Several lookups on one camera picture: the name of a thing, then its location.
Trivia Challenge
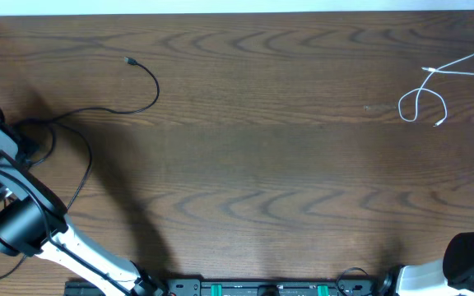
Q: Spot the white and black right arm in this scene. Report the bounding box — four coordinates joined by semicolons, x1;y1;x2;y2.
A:
372;53;474;296

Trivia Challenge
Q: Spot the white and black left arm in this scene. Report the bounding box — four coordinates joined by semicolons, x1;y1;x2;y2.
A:
0;114;168;295

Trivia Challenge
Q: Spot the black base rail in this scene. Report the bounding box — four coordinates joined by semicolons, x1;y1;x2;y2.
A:
63;278;386;296

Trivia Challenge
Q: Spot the black left camera cable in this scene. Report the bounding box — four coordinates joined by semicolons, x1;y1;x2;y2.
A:
0;100;139;296

